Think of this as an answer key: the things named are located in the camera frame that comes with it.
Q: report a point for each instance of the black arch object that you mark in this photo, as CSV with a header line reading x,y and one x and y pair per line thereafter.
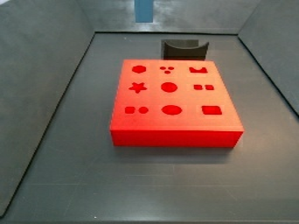
x,y
182,49

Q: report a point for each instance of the red shape sorter block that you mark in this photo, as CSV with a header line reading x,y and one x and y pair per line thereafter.
x,y
172,103

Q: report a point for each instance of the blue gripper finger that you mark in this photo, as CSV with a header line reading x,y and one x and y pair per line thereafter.
x,y
144,11

